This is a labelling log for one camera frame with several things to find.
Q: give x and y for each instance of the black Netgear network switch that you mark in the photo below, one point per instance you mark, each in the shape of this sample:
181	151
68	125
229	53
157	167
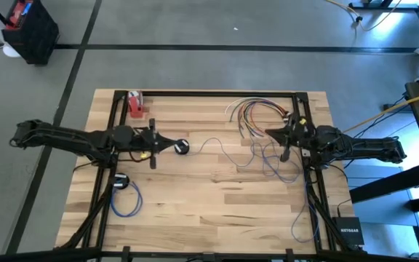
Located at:
349	231

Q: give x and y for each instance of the black aluminium table frame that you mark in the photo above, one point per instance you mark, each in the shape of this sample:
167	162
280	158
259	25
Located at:
213	93

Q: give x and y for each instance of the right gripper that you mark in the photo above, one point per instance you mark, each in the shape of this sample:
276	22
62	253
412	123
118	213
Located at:
298	136

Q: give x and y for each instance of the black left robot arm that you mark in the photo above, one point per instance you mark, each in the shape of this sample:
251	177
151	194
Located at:
71	138

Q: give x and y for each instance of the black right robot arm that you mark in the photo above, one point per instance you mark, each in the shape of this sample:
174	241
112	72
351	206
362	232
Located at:
358	147

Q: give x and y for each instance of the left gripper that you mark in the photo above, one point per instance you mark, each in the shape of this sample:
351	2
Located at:
147	140

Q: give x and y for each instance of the red tape dispenser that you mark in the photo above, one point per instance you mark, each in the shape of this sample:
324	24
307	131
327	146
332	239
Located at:
135	103

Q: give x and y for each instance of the black crate with red top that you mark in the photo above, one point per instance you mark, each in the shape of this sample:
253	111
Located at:
31	32

